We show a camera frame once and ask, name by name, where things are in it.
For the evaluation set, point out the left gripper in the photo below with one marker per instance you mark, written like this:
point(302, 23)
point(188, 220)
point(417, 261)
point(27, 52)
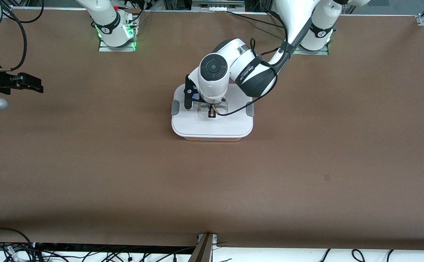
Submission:
point(212, 114)

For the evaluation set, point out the white plastic box lid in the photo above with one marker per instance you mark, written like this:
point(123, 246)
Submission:
point(212, 127)

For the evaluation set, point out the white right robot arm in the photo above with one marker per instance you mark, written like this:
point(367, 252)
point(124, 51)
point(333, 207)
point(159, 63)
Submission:
point(110, 22)

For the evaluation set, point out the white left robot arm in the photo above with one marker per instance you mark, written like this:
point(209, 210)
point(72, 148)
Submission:
point(255, 72)

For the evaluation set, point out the grey lid latch clip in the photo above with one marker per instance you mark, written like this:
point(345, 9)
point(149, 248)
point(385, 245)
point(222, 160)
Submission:
point(175, 108)
point(250, 108)

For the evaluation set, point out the metal corner bracket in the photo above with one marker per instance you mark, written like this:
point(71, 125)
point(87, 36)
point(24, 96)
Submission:
point(215, 238)

